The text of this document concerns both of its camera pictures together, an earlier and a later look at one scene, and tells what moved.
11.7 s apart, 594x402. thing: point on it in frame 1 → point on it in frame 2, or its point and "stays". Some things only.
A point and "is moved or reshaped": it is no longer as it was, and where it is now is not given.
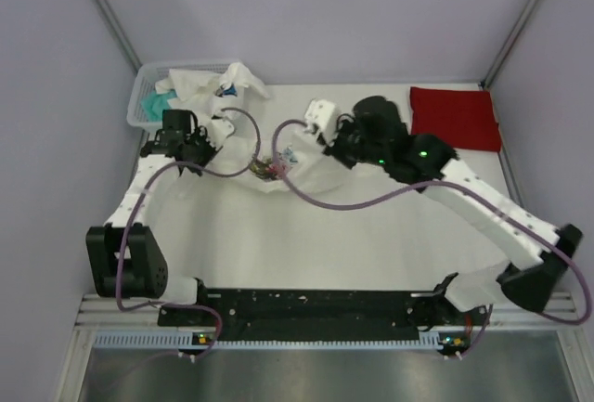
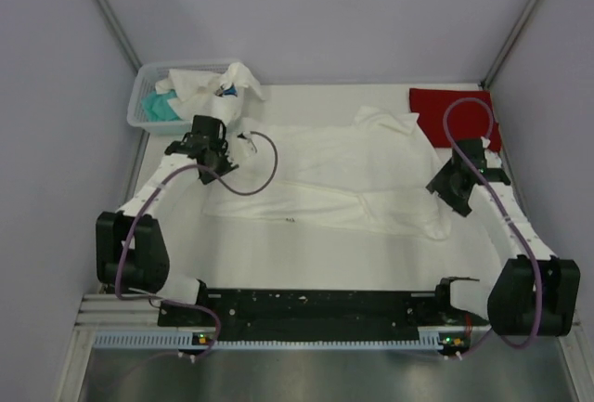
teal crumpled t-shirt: x=155 y=103 stays
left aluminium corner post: x=105 y=8 stays
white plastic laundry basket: x=145 y=79 stays
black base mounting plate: x=264 y=312 stays
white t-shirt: x=303 y=162 is moved or reshaped
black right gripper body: x=349 y=150 → x=444 y=184
